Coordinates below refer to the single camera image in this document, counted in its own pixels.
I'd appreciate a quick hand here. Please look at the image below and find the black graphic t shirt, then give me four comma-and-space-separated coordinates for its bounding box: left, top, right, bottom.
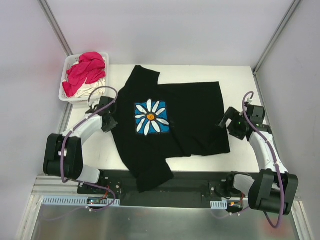
112, 65, 230, 193

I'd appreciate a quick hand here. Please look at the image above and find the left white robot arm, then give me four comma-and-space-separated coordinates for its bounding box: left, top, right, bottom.
43, 96, 117, 195

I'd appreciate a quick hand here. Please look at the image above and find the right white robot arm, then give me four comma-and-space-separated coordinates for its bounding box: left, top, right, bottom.
218, 103, 299, 216

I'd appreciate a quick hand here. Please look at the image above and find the white t shirt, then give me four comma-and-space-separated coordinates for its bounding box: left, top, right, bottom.
64, 56, 108, 98

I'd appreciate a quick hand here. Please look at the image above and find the pink t shirt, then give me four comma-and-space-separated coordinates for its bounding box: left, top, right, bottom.
62, 51, 107, 98

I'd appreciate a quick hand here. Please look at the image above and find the white plastic basket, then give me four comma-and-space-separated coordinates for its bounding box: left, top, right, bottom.
58, 51, 109, 105

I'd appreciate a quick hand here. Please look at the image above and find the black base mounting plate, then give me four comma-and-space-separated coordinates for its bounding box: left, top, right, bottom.
77, 170, 244, 209

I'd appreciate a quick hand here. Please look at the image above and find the right white cable duct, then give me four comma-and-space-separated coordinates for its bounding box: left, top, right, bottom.
210, 199, 228, 210

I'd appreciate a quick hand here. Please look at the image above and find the white cable duct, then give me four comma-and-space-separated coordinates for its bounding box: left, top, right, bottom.
42, 196, 121, 208
210, 199, 228, 210

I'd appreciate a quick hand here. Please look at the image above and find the aluminium frame rail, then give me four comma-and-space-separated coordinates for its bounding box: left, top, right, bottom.
31, 174, 82, 196

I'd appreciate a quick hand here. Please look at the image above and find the left white cable duct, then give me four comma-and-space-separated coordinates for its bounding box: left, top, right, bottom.
42, 196, 121, 208

